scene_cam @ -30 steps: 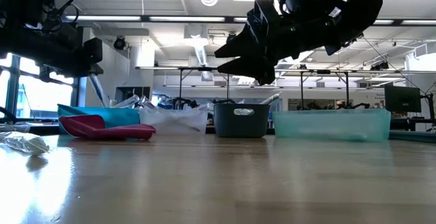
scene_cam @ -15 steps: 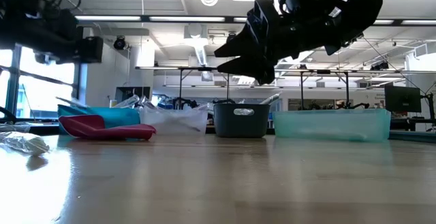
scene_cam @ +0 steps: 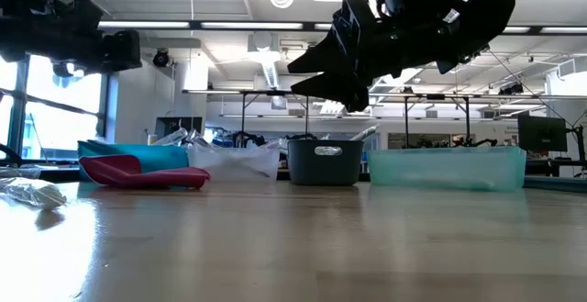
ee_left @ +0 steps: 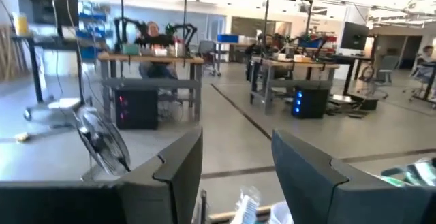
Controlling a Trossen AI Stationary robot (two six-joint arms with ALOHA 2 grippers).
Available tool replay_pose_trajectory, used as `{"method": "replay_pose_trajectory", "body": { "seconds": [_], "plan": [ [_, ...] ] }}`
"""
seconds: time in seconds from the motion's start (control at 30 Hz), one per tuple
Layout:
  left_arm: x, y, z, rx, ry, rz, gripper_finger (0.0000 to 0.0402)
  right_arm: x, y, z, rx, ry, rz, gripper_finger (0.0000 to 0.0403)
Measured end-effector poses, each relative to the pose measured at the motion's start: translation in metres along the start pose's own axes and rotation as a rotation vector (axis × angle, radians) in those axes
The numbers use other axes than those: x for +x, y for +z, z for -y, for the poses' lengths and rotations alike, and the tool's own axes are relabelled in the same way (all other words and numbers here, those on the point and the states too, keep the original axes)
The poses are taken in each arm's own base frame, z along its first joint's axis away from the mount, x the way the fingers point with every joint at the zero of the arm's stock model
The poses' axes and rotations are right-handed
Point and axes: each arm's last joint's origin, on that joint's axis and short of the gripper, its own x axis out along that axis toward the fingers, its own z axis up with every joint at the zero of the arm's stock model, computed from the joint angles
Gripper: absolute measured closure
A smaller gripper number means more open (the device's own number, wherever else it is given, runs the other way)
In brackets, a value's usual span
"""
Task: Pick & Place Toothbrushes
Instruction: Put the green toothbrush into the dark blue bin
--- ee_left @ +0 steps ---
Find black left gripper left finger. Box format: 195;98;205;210
0;127;204;224

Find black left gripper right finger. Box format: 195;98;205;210
271;130;436;224

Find green toothbrush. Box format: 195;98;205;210
381;174;415;187

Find blue toothbrush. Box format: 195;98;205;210
231;185;262;224

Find black floor fan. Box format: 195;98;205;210
73;106;132;181

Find black computer tower blue lights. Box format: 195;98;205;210
291;86;330;120

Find grey workbench wooden top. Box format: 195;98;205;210
97;52;205;122
249;56;341;116

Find black rolling monitor stand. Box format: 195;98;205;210
12;26;92;123

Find grey office chair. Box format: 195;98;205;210
198;39;223;78
357;55;400;99

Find person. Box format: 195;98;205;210
138;21;180;80
244;33;290;82
410;45;436;86

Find wooden pallet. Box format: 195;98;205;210
0;25;30;82

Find black computer monitor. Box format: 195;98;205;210
18;0;80;28
340;21;371;51

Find blue storage shelf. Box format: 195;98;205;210
77;1;109;61

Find yellow cup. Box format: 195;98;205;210
13;12;29;37

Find blue storage box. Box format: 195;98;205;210
217;33;240;44

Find black frame stand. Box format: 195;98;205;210
262;0;314;47
119;0;189;53

